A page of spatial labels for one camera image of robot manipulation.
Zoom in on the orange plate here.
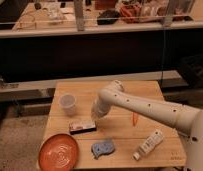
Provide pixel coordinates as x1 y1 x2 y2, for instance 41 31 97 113
38 134 79 171

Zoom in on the metal shelf post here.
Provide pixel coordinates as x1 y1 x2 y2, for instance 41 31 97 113
74 0 84 31

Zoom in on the orange item on shelf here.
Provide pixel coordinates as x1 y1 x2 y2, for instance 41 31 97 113
120 4 141 23

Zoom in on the white plastic bottle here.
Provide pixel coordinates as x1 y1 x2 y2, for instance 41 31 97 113
133 129 164 160

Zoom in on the black crate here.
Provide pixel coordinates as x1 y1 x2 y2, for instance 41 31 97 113
177 54 203 88

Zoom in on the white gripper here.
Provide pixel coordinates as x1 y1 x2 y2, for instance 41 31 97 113
91 99 111 120

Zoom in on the wooden table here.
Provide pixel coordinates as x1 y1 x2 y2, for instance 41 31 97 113
43 81 187 170

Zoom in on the black whiteboard eraser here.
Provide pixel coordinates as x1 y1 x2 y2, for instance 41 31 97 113
69 121 97 135

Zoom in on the clear plastic cup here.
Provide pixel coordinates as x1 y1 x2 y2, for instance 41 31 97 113
59 94 76 116

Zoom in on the blue sponge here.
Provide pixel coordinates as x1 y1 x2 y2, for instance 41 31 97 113
91 139 115 159

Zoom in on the black bag on shelf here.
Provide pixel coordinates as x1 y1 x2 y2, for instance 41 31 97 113
97 10 120 25

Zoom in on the orange carrot piece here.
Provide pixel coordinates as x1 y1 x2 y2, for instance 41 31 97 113
132 113 139 126

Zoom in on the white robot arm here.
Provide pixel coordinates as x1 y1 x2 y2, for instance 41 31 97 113
91 80 203 171

